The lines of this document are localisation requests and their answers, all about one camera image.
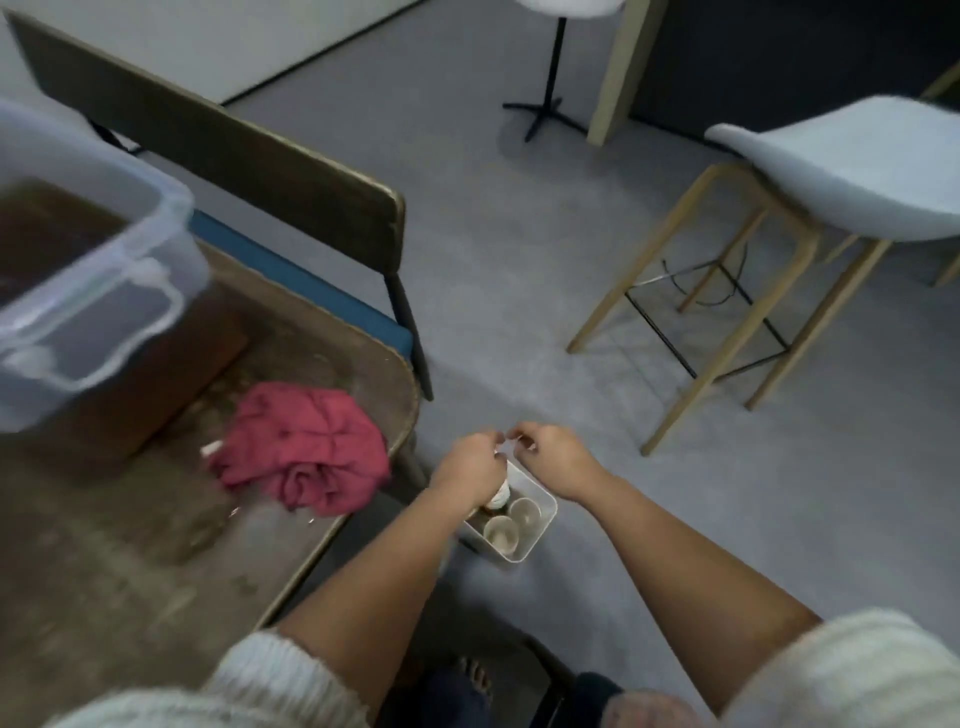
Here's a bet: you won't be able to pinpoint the person's right hand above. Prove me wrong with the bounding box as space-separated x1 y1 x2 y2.
510 421 614 506

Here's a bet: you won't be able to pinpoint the person's left hand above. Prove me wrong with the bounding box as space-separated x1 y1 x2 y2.
430 430 512 512

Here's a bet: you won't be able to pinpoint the small clear plastic bin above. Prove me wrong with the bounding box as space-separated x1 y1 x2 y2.
457 442 560 566

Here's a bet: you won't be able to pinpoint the dark red cloth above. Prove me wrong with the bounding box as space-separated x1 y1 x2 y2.
202 381 395 516

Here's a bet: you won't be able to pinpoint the clear plastic storage bin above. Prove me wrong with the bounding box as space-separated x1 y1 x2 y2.
0 97 215 437

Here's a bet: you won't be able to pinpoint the person's right forearm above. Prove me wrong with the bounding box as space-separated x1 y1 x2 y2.
577 472 960 728

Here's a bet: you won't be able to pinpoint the person's left forearm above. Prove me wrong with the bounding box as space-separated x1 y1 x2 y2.
45 487 474 728

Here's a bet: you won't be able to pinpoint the person's dark trousers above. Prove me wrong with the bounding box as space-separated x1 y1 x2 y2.
382 660 624 728

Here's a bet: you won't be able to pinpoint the blue seat cushion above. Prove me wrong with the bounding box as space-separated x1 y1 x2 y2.
187 210 417 359

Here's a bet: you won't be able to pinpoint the dark wooden table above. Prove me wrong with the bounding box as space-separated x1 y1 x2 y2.
0 240 425 728

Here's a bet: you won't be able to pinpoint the dark wooden chair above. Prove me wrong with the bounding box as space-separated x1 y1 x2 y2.
4 12 437 402

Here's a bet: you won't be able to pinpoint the round white side table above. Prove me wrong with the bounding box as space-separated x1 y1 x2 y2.
502 0 624 144

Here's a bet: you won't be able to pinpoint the white seat wooden stool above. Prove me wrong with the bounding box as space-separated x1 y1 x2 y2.
567 93 960 456

